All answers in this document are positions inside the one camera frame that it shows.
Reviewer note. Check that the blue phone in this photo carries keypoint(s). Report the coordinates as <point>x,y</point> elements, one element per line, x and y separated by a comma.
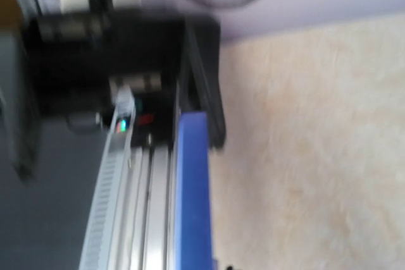
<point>192,227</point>

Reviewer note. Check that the front aluminium rail frame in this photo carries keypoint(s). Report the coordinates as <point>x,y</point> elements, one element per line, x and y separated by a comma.
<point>131,220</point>

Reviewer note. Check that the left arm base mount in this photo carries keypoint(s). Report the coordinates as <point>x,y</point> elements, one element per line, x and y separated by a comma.
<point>76,63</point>

